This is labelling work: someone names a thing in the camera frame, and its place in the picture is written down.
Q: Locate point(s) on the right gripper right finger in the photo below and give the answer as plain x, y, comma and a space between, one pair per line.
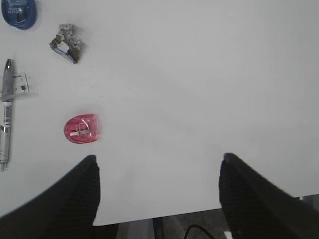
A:
257, 209

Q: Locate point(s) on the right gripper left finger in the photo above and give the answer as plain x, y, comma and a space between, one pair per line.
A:
66, 210

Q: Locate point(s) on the paper ball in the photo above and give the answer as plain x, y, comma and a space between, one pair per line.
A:
66, 43

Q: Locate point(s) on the pink pencil sharpener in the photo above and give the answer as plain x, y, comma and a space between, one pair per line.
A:
82, 129

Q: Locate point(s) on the grey white pen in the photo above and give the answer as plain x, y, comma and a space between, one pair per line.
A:
6, 117

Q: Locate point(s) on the blue pencil sharpener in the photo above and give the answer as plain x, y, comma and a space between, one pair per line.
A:
20, 14

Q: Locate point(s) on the clear plastic ruler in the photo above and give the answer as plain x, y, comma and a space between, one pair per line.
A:
23, 85

